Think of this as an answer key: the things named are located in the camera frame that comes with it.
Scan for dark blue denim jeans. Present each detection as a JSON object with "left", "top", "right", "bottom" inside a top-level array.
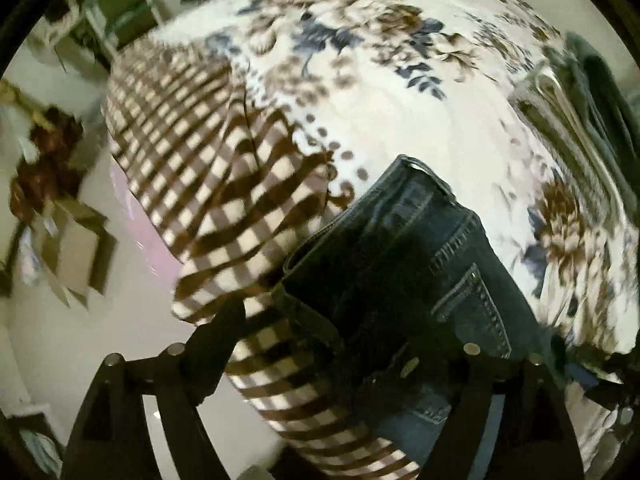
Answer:
[{"left": 271, "top": 154, "right": 572, "bottom": 480}]

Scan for cardboard box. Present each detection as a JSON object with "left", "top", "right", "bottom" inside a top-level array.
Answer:
[{"left": 34, "top": 197, "right": 117, "bottom": 308}]

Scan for stack of folded clothes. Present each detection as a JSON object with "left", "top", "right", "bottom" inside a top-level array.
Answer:
[{"left": 509, "top": 32, "right": 639, "bottom": 226}]

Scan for floral and checked bed blanket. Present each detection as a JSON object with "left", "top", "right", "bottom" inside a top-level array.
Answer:
[{"left": 105, "top": 0, "right": 639, "bottom": 479}]

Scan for green white shelf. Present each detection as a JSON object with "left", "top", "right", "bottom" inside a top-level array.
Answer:
[{"left": 32, "top": 0, "right": 164, "bottom": 70}]

